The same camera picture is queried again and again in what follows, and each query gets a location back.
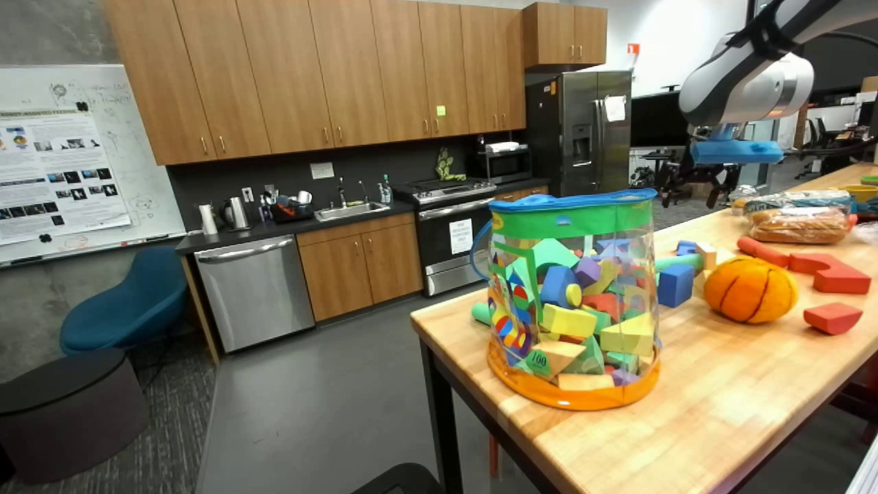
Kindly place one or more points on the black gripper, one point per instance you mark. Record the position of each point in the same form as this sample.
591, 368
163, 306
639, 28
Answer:
720, 184

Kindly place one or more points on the long green foam cylinder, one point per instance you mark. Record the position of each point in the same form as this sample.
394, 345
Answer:
698, 265

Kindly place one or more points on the large blue foam block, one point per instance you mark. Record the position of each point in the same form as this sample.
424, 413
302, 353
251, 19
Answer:
676, 287

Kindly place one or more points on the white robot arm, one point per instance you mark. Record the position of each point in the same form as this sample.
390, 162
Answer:
757, 83

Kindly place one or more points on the clear plastic food bag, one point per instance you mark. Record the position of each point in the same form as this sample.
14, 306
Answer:
785, 198

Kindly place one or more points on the red rounded foam block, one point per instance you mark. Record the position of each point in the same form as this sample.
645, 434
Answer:
831, 320

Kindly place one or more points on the short green foam cylinder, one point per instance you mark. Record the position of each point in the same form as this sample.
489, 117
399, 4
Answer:
482, 315

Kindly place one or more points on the blue foam wedge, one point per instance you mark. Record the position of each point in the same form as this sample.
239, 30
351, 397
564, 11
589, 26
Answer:
687, 247

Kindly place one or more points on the orange plush basketball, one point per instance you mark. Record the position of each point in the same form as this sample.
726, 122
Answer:
751, 293

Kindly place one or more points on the black office chair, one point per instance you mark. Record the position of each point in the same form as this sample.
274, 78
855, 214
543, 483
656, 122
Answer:
834, 144

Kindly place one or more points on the stainless steel refrigerator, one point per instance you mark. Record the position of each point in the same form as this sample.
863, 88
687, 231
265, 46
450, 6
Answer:
578, 137

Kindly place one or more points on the clear jar of blocks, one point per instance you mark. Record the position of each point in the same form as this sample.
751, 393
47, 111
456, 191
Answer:
571, 223

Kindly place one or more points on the wooden cabinet above fridge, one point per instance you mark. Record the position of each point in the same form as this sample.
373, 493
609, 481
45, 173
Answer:
564, 35

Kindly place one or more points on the silver toaster oven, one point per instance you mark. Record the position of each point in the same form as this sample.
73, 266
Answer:
504, 161

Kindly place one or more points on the green plant decoration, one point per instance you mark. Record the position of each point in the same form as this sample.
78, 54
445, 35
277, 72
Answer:
450, 166

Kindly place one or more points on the stainless steel stove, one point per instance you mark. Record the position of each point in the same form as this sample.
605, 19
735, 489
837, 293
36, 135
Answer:
449, 243

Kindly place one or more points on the soap bottle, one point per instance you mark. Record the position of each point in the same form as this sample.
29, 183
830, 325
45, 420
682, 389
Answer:
384, 191

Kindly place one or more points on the black table leg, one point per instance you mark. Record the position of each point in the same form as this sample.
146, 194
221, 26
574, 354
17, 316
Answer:
440, 420

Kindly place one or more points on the kitchen sink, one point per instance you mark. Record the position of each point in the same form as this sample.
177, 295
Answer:
351, 213

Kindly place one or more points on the wooden upper cabinets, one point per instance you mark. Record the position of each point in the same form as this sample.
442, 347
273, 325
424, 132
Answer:
310, 72

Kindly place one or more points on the dish rack with dishes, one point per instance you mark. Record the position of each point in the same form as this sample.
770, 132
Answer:
290, 210

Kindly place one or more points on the stainless steel dishwasher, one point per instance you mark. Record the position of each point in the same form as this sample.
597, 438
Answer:
257, 293

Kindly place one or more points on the white canister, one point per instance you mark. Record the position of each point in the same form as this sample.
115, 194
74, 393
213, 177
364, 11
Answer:
209, 220

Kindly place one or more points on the blue armchair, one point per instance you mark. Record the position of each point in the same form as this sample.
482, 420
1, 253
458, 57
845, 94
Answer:
128, 306

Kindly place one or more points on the whiteboard with posters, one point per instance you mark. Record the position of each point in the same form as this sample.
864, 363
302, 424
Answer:
73, 166

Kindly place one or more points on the dark round ottoman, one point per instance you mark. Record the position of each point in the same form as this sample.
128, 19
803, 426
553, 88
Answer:
70, 416

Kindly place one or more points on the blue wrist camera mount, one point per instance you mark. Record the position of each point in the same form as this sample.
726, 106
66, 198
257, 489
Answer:
735, 148

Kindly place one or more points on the large red foam bracket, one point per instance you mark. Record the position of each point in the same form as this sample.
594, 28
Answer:
825, 272

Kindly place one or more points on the white wall outlet plate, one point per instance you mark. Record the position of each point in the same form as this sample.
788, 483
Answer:
323, 172

